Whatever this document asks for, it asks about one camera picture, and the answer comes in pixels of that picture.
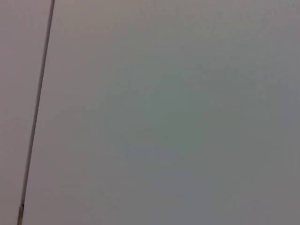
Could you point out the small metal wall seam clip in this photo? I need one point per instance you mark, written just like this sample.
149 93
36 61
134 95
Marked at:
20 214

